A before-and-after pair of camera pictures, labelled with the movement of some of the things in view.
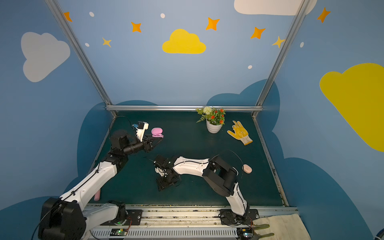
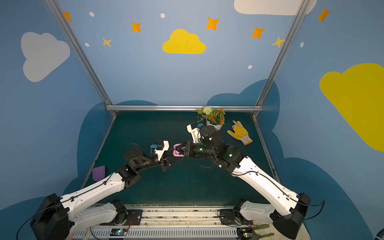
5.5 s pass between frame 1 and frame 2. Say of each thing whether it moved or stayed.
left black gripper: moved
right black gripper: moved
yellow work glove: stayed
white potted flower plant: stayed
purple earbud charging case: moved
